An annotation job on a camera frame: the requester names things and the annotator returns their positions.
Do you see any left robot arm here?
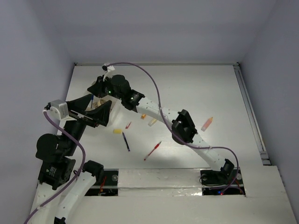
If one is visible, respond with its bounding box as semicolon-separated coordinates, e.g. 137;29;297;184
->
25;94;112;224

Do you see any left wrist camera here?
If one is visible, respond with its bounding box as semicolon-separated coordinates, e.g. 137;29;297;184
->
45;99;69;120

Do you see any white perforated storage basket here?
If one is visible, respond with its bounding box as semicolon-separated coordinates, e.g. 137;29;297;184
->
85;94;120;127

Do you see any red gel pen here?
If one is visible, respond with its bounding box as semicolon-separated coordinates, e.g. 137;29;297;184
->
143;141;162;161

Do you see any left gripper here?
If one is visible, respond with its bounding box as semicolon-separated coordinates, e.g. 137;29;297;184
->
64;92;113;153

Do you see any purple gel pen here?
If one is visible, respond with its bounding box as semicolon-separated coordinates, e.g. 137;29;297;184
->
122;132;130;152

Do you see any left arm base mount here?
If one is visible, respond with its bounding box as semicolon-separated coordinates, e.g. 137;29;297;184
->
85;169;119;196

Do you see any pink glue bottle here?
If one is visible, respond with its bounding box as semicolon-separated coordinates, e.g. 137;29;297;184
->
201;117;213;132

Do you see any beige masking tape roll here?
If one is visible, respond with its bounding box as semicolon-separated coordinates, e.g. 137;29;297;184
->
91;99;107;109

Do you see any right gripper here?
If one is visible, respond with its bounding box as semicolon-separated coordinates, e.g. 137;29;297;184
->
87;74;123;101

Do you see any yellow highlighter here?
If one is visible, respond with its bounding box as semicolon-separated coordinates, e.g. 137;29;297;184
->
148;119;157;126

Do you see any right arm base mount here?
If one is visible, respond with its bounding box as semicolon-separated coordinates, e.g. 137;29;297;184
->
199;168;246;196

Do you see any yellow eraser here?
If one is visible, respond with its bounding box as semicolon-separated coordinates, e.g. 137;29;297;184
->
113;129;122;134

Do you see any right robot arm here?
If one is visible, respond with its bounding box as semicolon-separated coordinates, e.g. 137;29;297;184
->
87;75;235;183

